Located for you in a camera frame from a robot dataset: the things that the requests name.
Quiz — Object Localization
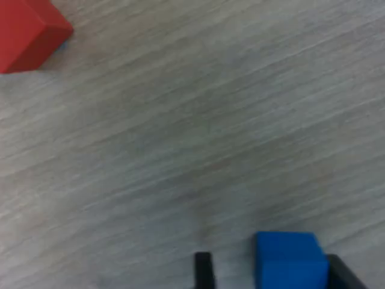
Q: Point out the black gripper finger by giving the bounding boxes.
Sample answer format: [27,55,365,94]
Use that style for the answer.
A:
[326,253,371,289]
[194,252,217,289]

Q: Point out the blue cube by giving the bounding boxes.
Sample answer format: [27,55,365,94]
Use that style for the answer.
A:
[254,231,329,289]

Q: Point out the red cube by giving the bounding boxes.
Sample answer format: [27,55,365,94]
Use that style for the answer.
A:
[0,0,75,75]

